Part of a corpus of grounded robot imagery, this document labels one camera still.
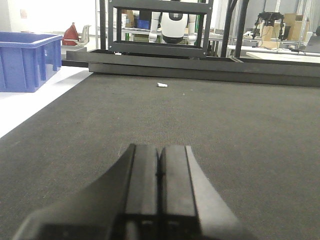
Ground dark grey table mat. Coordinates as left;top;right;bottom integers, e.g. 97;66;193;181
0;74;320;240

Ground cardboard boxes on far desk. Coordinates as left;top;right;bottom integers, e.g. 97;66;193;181
257;13;313;45

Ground blue plastic crate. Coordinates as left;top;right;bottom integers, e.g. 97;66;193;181
0;31;62;93

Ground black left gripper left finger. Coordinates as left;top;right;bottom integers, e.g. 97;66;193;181
14;144;159;240

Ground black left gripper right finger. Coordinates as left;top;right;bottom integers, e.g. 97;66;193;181
160;145;250;240

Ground white plastic chair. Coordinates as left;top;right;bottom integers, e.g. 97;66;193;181
76;25;91;47

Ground white humanoid robot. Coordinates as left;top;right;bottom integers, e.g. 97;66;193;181
148;11;197;45

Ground red bag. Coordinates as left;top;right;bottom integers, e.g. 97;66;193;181
62;22;79;46

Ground small white paper scrap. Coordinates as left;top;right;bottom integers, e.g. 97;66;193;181
157;82;168;88

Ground black robot on far desk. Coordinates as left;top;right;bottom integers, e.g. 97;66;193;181
252;11;285;41

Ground black metal frame rack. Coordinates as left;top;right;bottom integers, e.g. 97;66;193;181
99;0;251;59

